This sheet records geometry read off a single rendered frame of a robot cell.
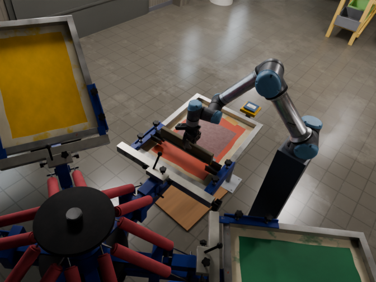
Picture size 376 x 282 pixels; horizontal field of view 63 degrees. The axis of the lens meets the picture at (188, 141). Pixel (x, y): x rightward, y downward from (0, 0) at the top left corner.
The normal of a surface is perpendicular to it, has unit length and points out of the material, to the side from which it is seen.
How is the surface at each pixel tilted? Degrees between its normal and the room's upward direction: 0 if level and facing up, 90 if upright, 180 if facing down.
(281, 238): 0
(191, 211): 0
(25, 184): 0
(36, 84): 32
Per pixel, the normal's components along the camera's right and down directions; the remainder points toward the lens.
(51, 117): 0.33, -0.25
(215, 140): 0.11, -0.71
